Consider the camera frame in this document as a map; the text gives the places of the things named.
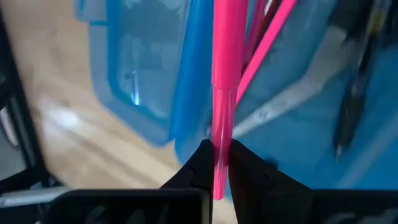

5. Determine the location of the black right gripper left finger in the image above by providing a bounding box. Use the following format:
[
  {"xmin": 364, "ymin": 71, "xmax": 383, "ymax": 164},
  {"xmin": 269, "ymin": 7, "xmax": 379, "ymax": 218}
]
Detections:
[{"xmin": 46, "ymin": 139, "xmax": 215, "ymax": 224}]

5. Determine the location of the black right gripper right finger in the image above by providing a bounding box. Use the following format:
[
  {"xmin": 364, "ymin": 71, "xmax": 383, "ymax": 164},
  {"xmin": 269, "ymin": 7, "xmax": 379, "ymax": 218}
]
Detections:
[{"xmin": 229, "ymin": 139, "xmax": 398, "ymax": 224}]

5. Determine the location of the black grip pen blue barrel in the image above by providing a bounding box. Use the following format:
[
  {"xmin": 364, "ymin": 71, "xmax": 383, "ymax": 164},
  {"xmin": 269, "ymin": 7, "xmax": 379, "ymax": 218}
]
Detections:
[{"xmin": 332, "ymin": 0, "xmax": 392, "ymax": 159}]

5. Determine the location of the pink highlighter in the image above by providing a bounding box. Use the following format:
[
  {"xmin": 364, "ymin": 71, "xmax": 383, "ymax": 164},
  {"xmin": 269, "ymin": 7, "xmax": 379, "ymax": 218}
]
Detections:
[{"xmin": 212, "ymin": 0, "xmax": 249, "ymax": 200}]

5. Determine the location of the pink pencil yellow eraser cap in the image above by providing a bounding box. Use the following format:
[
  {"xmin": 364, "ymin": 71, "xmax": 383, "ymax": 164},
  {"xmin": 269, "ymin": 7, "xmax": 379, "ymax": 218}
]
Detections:
[{"xmin": 236, "ymin": 0, "xmax": 298, "ymax": 105}]

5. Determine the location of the translucent blue plastic supply box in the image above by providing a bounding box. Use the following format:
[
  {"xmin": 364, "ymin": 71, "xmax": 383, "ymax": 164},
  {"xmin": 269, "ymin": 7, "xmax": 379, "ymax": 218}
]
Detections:
[{"xmin": 74, "ymin": 0, "xmax": 398, "ymax": 190}]

